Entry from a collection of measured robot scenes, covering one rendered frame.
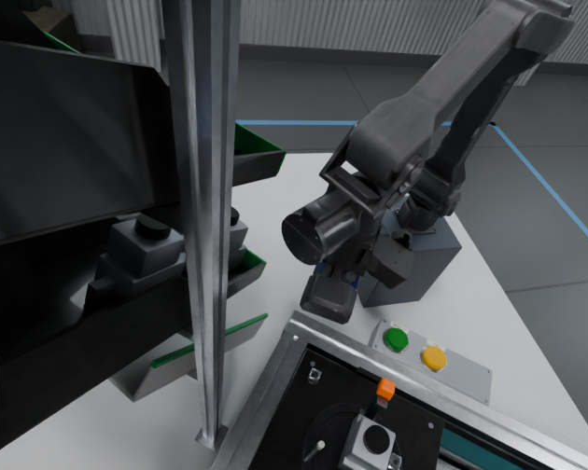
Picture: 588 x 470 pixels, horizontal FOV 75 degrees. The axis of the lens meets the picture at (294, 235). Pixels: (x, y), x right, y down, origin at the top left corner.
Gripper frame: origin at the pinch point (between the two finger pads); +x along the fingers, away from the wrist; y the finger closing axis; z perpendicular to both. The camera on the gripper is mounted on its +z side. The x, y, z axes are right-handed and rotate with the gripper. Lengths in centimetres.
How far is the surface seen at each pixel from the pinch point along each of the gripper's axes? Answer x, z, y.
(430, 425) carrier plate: 16.1, 21.0, -7.7
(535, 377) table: 27, 46, 15
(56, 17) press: 48, -193, 150
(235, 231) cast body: -14.1, -11.3, -9.9
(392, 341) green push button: 15.2, 13.0, 3.5
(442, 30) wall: 61, 21, 356
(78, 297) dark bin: -14.0, -19.7, -22.5
